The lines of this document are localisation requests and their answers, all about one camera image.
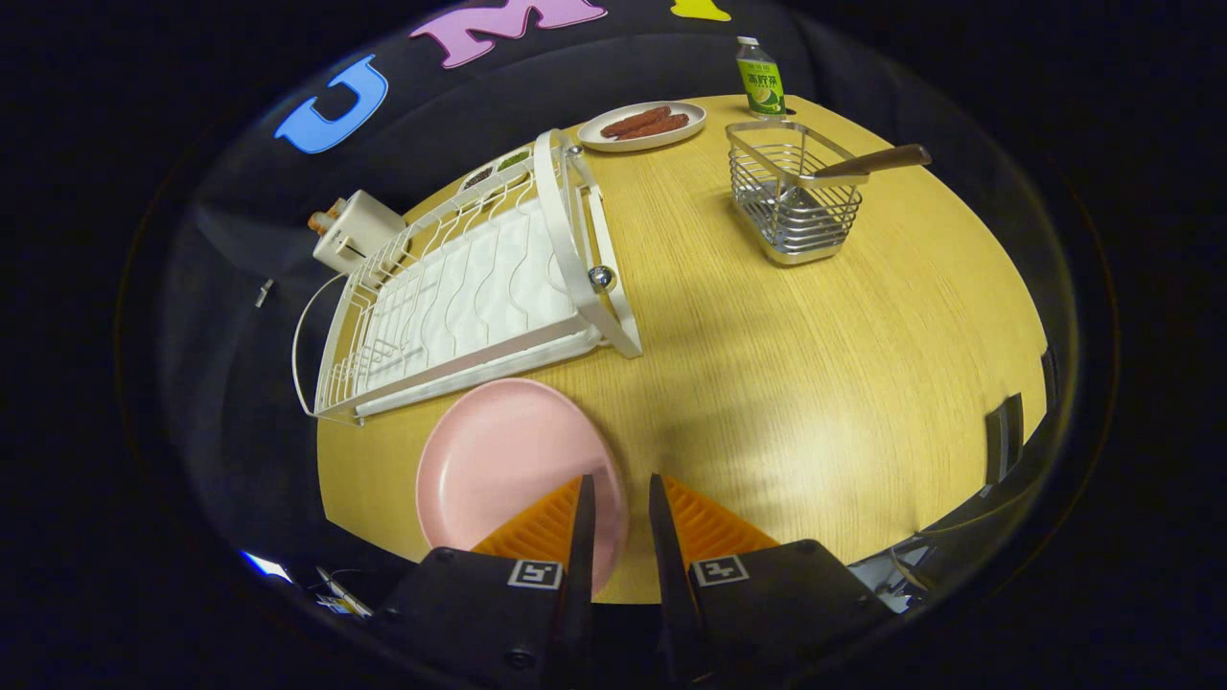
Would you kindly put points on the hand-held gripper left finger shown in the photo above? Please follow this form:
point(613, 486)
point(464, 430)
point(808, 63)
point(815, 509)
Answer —
point(581, 575)

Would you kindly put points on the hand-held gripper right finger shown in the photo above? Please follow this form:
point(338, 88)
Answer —
point(671, 594)

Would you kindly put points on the pink plate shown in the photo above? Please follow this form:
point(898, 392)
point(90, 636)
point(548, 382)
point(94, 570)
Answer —
point(498, 460)

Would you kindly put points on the white divided bean dish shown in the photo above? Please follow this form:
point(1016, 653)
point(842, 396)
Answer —
point(477, 178)

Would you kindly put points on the white oval plate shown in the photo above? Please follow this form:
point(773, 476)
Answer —
point(590, 133)

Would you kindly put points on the computer monitor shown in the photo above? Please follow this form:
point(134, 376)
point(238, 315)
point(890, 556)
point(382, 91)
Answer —
point(264, 565)

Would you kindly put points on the white toaster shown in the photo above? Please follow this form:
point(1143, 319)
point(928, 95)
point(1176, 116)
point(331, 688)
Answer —
point(359, 235)

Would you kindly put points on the white cloth clip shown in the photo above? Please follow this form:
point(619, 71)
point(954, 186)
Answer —
point(264, 292)

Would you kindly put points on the red sausage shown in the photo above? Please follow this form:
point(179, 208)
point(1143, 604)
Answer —
point(637, 120)
point(657, 127)

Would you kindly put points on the green label drink bottle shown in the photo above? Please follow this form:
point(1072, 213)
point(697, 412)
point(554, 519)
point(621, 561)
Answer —
point(762, 91)

